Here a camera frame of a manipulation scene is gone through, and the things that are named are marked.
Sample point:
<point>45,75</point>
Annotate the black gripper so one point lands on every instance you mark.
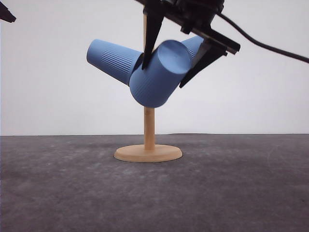
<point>192,16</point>

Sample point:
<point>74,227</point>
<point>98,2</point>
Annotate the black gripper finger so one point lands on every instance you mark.
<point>5,14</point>

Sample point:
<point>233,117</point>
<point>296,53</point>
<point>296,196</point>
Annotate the blue ribbed cup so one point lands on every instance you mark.
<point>157,82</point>

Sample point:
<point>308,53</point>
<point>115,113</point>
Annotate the wooden mug tree stand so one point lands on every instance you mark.
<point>148,152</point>

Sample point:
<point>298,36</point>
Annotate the black cable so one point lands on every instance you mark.
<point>258,43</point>

